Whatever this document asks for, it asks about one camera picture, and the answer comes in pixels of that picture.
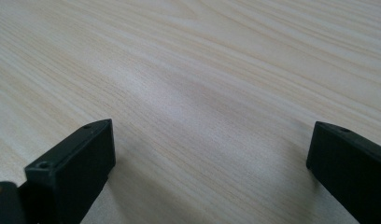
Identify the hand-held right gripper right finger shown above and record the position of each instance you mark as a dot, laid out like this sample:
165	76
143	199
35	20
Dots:
353	171

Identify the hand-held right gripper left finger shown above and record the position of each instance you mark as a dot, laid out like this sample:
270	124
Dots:
70	174

